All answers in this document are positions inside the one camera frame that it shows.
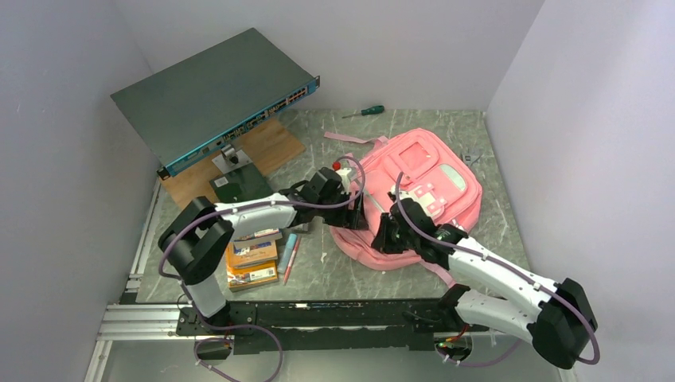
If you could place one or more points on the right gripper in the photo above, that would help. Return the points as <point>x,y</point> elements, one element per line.
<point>381,241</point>

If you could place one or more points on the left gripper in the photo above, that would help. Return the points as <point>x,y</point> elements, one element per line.
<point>352,219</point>

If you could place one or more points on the pink backpack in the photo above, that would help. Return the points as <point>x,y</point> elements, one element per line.
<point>434,175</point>

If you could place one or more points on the light blue marker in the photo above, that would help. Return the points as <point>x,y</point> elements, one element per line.
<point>286,253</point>

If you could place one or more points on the red pen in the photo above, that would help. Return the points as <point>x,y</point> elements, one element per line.
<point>291,260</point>

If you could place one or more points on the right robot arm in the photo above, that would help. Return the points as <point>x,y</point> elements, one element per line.
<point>555,318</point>

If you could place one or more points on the blue cover book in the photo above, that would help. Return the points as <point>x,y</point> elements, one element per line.
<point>263,236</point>

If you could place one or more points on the orange cover book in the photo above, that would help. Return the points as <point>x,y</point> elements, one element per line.
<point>250,256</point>

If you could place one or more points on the wooden board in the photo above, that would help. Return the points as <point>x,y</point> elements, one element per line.
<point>268,147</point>

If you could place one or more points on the dark green book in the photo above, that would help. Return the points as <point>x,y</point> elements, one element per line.
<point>243,184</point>

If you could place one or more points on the orange bottom book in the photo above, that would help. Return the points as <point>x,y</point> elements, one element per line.
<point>254,276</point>

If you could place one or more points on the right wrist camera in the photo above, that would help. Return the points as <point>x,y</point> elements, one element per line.
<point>400,196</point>

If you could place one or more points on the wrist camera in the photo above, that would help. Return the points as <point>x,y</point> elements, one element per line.
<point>346,174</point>
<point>400,196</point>

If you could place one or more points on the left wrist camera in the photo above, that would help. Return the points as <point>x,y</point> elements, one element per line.
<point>346,174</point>

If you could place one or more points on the green handled screwdriver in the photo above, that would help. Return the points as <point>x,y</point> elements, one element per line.
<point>374,110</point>

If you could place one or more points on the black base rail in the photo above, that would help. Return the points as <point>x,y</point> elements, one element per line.
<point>414,324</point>

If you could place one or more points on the grey network switch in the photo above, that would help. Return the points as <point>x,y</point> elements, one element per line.
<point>201,104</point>

